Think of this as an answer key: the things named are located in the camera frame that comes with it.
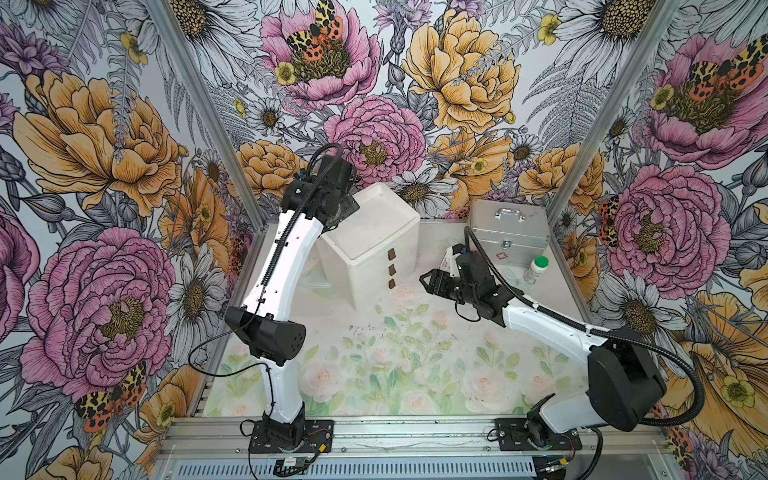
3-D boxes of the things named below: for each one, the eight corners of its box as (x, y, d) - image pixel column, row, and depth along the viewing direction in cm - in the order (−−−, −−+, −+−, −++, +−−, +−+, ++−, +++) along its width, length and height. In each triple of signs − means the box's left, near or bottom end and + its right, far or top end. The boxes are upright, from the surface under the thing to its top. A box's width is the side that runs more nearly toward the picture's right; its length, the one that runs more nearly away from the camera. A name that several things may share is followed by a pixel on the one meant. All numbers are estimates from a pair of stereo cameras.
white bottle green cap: (531, 286, 105) (543, 269, 97) (521, 279, 107) (531, 261, 99) (539, 278, 108) (551, 260, 100) (529, 271, 110) (540, 253, 102)
